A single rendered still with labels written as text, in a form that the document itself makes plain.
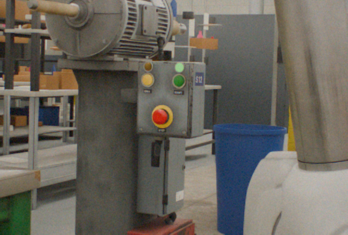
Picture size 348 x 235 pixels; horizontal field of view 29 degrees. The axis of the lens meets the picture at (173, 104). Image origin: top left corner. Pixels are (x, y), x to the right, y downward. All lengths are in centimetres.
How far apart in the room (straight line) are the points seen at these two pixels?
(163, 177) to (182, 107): 33
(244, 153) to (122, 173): 246
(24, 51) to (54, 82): 412
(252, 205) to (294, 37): 33
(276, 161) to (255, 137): 335
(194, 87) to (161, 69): 10
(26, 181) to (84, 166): 101
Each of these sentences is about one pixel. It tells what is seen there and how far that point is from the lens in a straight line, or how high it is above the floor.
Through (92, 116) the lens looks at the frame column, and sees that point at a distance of 207.
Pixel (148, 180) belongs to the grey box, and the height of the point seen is 77.
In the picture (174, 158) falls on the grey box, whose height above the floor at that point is 83.
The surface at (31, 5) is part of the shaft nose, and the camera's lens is 172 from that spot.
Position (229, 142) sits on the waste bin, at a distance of 446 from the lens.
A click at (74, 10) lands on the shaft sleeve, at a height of 125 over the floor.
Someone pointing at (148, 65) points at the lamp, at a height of 111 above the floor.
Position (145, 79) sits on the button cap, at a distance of 179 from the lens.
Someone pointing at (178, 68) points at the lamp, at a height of 110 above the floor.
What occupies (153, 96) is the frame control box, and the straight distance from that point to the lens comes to 178.
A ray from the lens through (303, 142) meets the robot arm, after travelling 89.
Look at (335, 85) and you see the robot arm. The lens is 86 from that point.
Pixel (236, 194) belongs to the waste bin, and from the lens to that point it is 451.
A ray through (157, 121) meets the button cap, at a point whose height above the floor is 96.
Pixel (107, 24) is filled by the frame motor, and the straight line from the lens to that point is 187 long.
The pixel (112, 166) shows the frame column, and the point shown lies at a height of 80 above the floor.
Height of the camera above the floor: 110
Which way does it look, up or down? 3 degrees down
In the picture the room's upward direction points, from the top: 2 degrees clockwise
